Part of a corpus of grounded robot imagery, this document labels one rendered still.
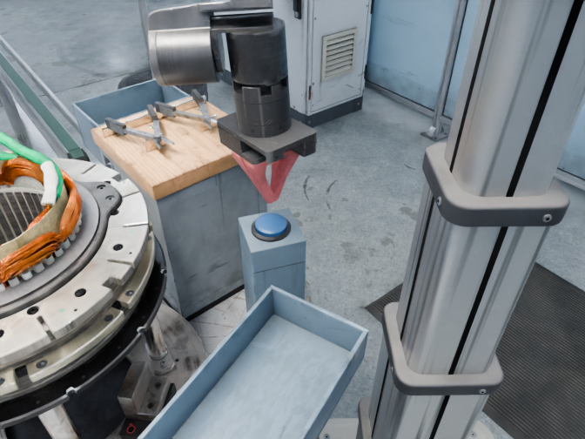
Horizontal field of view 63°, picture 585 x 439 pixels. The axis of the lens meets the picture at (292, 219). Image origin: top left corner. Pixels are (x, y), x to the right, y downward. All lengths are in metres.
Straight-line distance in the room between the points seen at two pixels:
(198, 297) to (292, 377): 0.38
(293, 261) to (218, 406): 0.22
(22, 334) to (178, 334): 0.37
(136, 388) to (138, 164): 0.30
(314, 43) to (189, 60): 2.30
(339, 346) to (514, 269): 0.18
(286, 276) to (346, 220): 1.65
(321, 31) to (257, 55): 2.31
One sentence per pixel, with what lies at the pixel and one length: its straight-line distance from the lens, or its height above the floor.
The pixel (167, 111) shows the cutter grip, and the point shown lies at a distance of 0.77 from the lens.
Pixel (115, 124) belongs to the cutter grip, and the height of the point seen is 1.09.
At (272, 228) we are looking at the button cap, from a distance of 0.59.
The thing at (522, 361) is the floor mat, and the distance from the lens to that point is 1.88.
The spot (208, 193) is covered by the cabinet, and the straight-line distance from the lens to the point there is 0.71.
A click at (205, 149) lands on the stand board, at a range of 0.71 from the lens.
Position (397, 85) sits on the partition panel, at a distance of 3.13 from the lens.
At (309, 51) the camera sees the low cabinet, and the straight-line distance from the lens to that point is 2.75.
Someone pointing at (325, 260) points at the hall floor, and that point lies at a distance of 2.05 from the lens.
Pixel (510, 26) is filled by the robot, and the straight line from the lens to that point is 0.39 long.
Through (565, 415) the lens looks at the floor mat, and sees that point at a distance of 1.81.
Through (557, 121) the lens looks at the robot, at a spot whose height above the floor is 1.25.
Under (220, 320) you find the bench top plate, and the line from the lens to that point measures 0.84.
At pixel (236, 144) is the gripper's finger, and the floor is 1.16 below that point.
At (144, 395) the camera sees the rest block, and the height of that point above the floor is 0.84.
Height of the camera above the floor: 1.42
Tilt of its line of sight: 39 degrees down
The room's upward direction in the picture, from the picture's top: straight up
